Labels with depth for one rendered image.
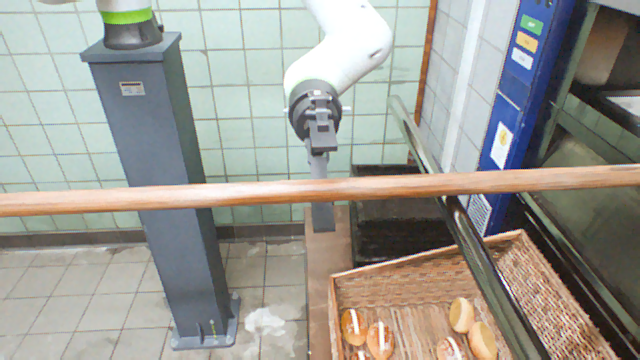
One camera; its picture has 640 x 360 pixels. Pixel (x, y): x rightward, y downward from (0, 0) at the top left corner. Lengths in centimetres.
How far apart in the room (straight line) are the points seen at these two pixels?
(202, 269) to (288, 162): 70
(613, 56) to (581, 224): 34
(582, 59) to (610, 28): 7
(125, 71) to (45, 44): 83
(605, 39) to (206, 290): 140
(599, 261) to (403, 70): 117
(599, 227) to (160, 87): 104
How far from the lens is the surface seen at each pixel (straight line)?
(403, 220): 107
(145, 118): 120
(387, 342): 103
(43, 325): 219
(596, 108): 92
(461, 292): 117
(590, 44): 96
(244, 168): 196
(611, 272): 88
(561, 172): 60
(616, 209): 90
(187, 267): 152
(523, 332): 42
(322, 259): 127
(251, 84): 177
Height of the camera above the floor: 149
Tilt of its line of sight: 34 degrees down
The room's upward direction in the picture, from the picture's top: straight up
